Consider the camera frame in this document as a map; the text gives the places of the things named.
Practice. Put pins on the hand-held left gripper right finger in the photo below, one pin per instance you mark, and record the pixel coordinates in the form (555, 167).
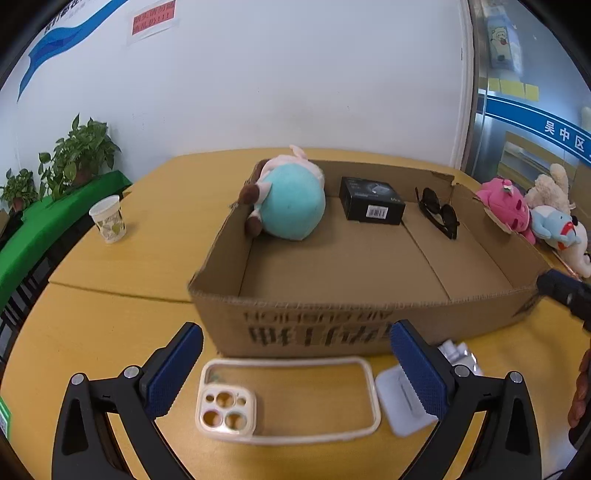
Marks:
(418, 369)

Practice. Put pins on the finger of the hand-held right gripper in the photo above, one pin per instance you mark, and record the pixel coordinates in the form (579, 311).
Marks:
(558, 286)

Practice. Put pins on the patterned paper cup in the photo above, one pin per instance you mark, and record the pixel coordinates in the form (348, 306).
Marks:
(108, 221)

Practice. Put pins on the pink transparent pen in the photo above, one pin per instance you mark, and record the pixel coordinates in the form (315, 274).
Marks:
(570, 270)

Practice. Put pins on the black sunglasses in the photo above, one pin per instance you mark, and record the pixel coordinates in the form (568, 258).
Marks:
(445, 217)

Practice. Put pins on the cartoon bear poster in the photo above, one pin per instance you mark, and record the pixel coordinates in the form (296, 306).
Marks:
(501, 41)

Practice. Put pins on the black chair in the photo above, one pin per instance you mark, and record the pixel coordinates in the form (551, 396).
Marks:
(18, 300)

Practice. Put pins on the small potted green plant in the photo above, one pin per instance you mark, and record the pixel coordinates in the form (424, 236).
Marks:
(21, 187)

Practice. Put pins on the blue glass banner strip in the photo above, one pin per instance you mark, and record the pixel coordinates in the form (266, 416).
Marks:
(531, 115)

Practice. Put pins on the small black product box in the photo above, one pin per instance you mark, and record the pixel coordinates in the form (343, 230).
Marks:
(369, 198)

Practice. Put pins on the blue wave wall poster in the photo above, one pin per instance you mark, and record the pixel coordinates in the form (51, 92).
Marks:
(51, 46)

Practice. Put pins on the brown cardboard box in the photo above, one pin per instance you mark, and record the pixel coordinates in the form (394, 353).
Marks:
(323, 277)

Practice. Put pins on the green table cloth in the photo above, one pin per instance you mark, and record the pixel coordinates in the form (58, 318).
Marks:
(37, 230)

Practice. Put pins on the teal and pink plush toy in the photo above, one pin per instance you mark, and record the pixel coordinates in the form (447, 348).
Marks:
(291, 203)

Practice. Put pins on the cream fluffy plush toy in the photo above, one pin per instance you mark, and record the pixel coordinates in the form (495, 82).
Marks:
(549, 189)

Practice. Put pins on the yellow sticky note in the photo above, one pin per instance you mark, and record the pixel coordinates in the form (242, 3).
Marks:
(512, 87)
(532, 92)
(495, 84)

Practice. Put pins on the person's right hand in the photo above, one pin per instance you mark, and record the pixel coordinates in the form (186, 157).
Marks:
(581, 406)

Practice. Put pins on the large potted green plant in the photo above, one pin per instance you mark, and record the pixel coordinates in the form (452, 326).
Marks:
(78, 152)

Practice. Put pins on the blue plush toy red collar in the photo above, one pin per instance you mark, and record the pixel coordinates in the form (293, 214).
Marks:
(554, 226)

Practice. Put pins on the red and white wall sign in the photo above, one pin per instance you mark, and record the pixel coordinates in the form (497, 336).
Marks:
(152, 23)

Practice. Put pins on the pink bear plush toy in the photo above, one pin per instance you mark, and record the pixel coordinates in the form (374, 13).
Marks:
(508, 207)

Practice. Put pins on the beige clear phone case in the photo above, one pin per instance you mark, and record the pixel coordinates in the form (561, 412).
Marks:
(225, 408)

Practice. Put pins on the wooden desktop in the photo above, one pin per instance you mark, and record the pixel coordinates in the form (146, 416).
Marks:
(138, 286)

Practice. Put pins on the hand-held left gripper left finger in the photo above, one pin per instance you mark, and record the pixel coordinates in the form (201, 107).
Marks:
(173, 369)

